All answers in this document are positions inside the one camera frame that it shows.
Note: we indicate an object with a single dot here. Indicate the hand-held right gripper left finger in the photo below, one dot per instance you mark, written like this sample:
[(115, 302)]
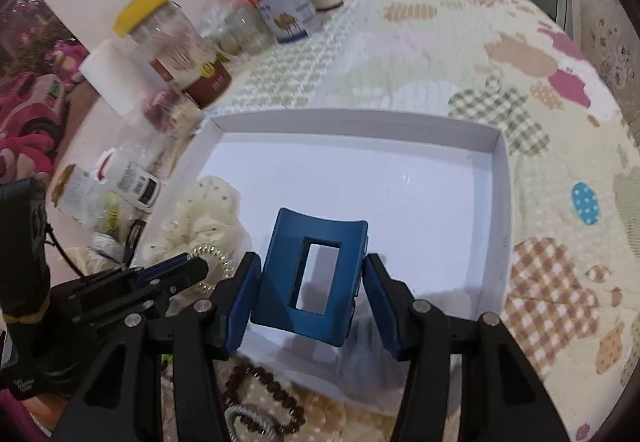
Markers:
[(239, 307)]

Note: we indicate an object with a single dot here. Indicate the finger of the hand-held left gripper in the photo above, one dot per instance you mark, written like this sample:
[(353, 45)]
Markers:
[(150, 269), (187, 274)]

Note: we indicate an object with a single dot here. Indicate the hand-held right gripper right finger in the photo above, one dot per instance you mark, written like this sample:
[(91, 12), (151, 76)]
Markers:
[(384, 307)]

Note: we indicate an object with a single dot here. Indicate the blue hair claw clip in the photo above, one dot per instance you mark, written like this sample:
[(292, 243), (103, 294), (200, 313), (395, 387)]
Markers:
[(280, 272)]

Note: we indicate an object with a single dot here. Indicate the white cardboard box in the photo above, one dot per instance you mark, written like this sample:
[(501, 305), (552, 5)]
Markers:
[(400, 202)]

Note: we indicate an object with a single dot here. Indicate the cream dotted scrunchie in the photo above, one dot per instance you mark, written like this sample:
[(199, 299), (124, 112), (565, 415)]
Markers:
[(210, 217)]

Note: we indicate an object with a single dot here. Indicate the clear bag of yellowish contents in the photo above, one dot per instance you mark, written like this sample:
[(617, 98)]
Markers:
[(110, 219)]

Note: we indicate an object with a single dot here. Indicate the white bottle with red lid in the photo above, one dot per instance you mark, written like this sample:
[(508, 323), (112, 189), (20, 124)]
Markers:
[(130, 179)]

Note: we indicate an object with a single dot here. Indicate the clear jar with brown lid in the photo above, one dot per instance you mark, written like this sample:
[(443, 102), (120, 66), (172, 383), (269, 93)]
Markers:
[(72, 194)]

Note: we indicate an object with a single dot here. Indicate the pink plastic box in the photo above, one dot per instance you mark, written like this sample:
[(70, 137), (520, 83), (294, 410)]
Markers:
[(15, 422)]

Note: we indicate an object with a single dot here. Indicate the pink cartoon bear picture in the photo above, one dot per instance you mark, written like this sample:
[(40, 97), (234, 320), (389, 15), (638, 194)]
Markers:
[(25, 121)]

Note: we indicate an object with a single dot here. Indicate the clear plastic bag of red items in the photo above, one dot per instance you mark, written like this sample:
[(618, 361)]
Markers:
[(165, 109)]

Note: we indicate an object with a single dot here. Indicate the white paper towel roll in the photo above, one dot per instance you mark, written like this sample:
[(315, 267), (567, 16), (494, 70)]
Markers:
[(110, 76)]

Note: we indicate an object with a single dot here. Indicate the yellow-lidded jar with brown label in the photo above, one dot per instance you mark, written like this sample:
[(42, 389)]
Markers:
[(170, 46)]

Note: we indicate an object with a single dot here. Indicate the patchwork printed tablecloth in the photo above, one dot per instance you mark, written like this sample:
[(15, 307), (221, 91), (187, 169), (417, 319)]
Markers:
[(550, 146)]

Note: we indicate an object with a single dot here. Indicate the small clear glass jar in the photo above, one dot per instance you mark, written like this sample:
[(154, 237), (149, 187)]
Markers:
[(245, 29)]

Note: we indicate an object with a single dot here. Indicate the cream floral chair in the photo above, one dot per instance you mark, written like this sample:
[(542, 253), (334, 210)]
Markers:
[(602, 31)]

